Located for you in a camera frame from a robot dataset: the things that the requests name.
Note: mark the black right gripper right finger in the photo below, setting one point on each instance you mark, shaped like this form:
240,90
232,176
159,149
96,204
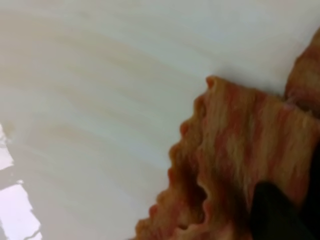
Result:
314,193

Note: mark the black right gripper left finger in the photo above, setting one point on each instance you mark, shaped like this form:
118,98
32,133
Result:
274,217

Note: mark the orange stained rag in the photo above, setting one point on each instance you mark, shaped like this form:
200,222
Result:
236,137

